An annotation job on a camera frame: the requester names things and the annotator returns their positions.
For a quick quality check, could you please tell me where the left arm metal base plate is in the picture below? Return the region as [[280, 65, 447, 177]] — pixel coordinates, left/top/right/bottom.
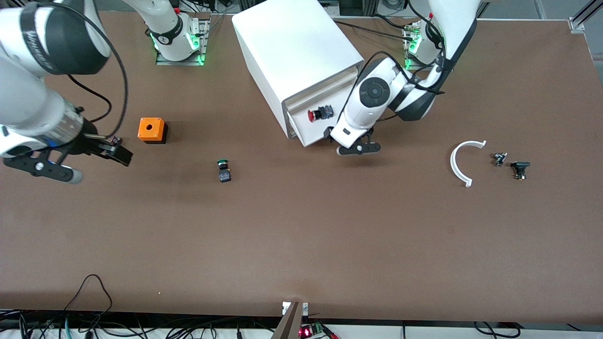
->
[[403, 24, 434, 72]]

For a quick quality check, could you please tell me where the circuit board with red LED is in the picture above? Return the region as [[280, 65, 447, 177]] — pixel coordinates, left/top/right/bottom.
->
[[299, 323, 338, 339]]

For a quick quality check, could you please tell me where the aluminium frame extrusion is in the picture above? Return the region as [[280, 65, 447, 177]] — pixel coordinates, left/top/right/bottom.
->
[[569, 0, 603, 32]]

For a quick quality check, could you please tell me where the red push button switch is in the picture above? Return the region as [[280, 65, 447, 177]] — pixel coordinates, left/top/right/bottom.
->
[[307, 106, 334, 123]]

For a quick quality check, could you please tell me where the white plastic drawer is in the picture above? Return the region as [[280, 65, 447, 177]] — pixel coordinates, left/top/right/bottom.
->
[[284, 68, 359, 110], [287, 79, 355, 147]]

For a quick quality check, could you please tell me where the white curved plastic arc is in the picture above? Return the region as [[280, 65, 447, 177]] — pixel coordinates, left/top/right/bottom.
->
[[450, 140, 487, 188]]

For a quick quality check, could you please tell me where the orange button enclosure box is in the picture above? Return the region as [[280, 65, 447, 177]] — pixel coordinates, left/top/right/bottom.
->
[[138, 117, 168, 144]]

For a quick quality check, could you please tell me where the black cable behind cabinet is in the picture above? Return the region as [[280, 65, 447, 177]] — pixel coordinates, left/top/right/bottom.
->
[[332, 19, 417, 42]]

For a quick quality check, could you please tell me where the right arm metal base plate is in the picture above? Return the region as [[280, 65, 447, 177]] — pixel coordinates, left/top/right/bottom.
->
[[155, 19, 211, 66]]

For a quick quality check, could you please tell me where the black looped cable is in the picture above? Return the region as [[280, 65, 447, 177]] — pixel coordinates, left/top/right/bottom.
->
[[64, 274, 114, 325]]

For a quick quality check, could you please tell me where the white drawer cabinet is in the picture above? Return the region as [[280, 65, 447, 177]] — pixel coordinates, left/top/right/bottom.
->
[[232, 0, 366, 139]]

